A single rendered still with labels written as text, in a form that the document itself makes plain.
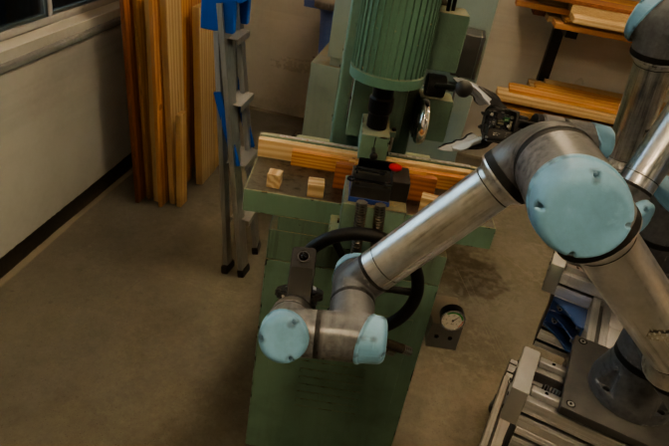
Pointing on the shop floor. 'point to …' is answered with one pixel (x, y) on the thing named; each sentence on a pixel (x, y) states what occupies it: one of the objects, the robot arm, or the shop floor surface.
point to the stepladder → (232, 107)
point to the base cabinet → (333, 379)
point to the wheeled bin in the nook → (322, 16)
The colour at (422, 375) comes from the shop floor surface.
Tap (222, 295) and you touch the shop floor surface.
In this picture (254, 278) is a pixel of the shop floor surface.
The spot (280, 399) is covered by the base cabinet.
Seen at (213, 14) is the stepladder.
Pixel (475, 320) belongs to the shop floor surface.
